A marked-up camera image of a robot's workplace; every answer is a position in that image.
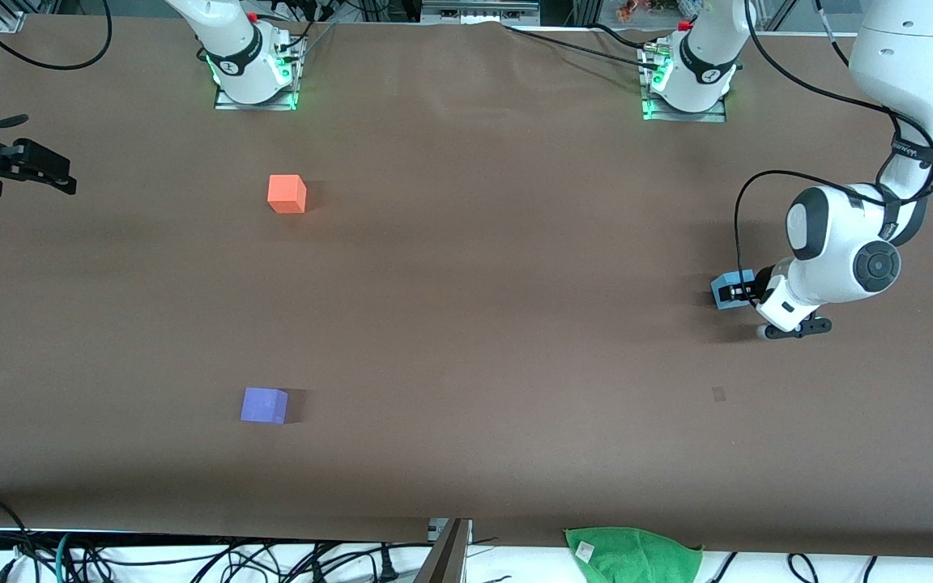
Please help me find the black cable to arm base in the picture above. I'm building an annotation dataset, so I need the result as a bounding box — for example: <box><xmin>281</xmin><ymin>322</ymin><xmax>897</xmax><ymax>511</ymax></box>
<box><xmin>504</xmin><ymin>22</ymin><xmax>663</xmax><ymax>72</ymax></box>

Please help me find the green microfibre cloth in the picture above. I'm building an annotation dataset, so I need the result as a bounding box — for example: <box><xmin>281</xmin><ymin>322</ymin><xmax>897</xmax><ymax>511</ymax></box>
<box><xmin>564</xmin><ymin>526</ymin><xmax>705</xmax><ymax>583</ymax></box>

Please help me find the tangled thin black cable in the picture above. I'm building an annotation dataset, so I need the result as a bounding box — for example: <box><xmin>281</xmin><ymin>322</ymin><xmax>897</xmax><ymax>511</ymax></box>
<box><xmin>70</xmin><ymin>538</ymin><xmax>437</xmax><ymax>583</ymax></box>

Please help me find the grey metal post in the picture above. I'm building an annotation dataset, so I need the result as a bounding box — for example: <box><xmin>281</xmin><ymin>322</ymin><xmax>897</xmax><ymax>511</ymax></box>
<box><xmin>413</xmin><ymin>517</ymin><xmax>475</xmax><ymax>583</ymax></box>

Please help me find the orange foam block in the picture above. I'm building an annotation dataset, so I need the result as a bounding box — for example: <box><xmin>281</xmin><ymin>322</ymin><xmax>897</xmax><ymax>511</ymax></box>
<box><xmin>267</xmin><ymin>174</ymin><xmax>308</xmax><ymax>215</ymax></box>

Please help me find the purple foam block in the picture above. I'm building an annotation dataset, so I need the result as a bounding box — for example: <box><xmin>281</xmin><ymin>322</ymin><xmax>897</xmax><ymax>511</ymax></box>
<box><xmin>240</xmin><ymin>386</ymin><xmax>290</xmax><ymax>426</ymax></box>

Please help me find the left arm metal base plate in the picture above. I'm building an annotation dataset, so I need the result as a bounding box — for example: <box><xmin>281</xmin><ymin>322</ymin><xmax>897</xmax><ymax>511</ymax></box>
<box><xmin>639</xmin><ymin>42</ymin><xmax>729</xmax><ymax>124</ymax></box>

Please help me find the grey metal equipment rail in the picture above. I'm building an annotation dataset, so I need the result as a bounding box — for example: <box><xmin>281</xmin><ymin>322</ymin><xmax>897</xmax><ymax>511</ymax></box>
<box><xmin>421</xmin><ymin>0</ymin><xmax>541</xmax><ymax>25</ymax></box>

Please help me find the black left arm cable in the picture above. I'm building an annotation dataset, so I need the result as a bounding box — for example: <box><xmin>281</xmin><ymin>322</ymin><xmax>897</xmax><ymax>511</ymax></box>
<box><xmin>731</xmin><ymin>0</ymin><xmax>933</xmax><ymax>308</ymax></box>

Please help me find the colourful toy pile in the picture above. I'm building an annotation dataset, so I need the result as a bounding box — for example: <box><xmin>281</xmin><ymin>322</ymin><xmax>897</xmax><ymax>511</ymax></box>
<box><xmin>616</xmin><ymin>0</ymin><xmax>709</xmax><ymax>23</ymax></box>

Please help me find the blue foam block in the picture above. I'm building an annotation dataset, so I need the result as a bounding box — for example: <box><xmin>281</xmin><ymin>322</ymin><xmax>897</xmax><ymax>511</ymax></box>
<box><xmin>709</xmin><ymin>269</ymin><xmax>760</xmax><ymax>313</ymax></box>

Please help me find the aluminium frame profile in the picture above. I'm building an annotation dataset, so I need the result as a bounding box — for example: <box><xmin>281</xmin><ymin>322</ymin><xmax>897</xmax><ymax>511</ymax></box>
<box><xmin>0</xmin><ymin>0</ymin><xmax>32</xmax><ymax>34</ymax></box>

